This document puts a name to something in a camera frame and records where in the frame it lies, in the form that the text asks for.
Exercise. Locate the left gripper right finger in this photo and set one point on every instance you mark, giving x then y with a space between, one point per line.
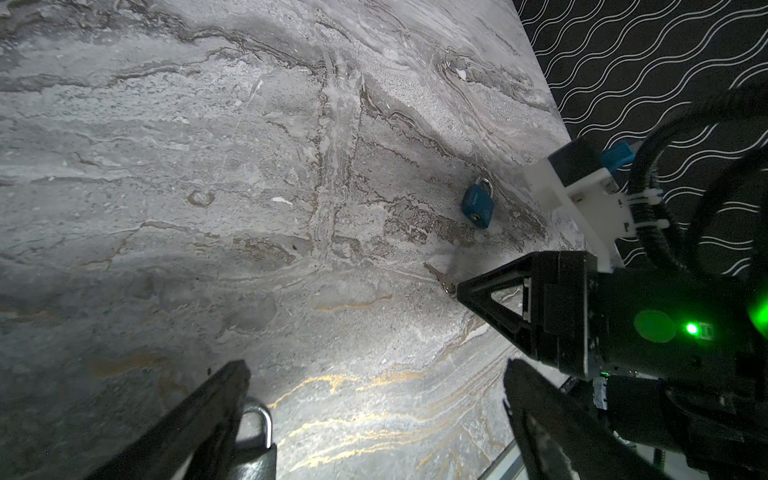
556 436

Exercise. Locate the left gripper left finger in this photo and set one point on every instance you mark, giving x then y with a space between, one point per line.
199 434

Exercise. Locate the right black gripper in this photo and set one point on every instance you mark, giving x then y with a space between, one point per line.
668 325

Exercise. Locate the small silver key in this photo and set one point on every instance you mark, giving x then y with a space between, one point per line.
447 283

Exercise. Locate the blue padlock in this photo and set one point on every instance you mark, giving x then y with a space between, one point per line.
478 203

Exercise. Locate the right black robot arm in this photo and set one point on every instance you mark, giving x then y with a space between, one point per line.
721 433

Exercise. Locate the black padlock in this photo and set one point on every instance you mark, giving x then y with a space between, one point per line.
255 454

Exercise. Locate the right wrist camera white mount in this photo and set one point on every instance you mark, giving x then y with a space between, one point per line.
582 180

